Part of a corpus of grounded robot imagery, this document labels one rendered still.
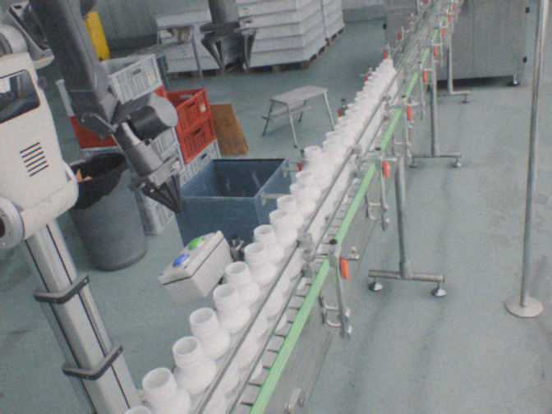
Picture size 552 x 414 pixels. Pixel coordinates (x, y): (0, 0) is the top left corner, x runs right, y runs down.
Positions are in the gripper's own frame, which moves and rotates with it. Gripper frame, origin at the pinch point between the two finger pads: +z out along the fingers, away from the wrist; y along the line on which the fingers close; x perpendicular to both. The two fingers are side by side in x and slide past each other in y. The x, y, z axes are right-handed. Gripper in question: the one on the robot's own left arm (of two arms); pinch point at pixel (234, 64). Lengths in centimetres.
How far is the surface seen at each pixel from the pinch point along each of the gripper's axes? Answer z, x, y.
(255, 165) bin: 48, -52, 28
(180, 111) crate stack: 77, -222, 172
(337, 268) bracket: 34.6, 24.9, -25.8
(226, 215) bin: 51, -22, 25
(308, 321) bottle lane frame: 43, 31, -21
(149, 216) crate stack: 124, -141, 162
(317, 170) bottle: 24.4, 2.8, -16.5
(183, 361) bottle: 25, 62, -16
